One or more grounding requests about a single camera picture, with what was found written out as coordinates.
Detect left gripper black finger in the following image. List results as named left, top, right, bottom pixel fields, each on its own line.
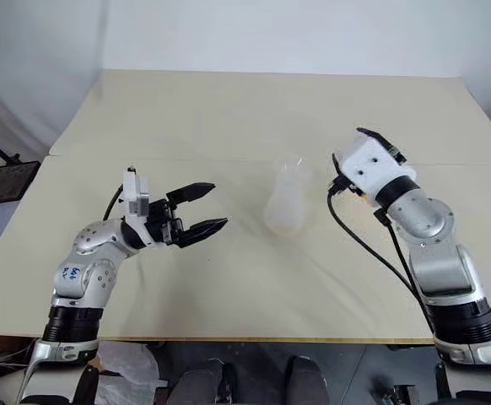
left=165, top=181, right=218, bottom=209
left=176, top=216, right=229, bottom=248

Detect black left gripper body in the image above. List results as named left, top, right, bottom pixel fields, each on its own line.
left=143, top=197, right=186, bottom=246

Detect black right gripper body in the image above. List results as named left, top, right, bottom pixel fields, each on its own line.
left=331, top=152, right=356, bottom=196

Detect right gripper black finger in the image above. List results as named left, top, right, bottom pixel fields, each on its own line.
left=356, top=127, right=407, bottom=165

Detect clear plastic bottle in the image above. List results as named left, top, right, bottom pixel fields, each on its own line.
left=263, top=154, right=313, bottom=235

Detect white plastic bag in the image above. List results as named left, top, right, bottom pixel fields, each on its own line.
left=96, top=340, right=161, bottom=397

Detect dark rounded shape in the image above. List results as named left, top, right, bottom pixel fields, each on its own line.
left=285, top=355, right=330, bottom=405
left=172, top=357, right=237, bottom=405

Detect black flat panel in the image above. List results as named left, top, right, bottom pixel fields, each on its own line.
left=0, top=161, right=40, bottom=208

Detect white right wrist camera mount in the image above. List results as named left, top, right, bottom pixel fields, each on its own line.
left=339, top=132, right=418, bottom=208

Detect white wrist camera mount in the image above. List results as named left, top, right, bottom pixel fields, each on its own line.
left=339, top=132, right=418, bottom=208
left=121, top=165, right=165, bottom=249

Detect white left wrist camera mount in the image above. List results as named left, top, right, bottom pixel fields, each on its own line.
left=121, top=165, right=165, bottom=249

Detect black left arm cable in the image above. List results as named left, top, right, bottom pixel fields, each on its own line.
left=103, top=184, right=125, bottom=222

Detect long black right arm cable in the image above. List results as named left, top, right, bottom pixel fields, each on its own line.
left=326, top=187, right=436, bottom=328

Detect short black right arm cable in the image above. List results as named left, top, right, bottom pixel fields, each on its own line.
left=373, top=208, right=424, bottom=305

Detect loose thin wires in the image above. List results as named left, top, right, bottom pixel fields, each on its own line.
left=0, top=332, right=40, bottom=369

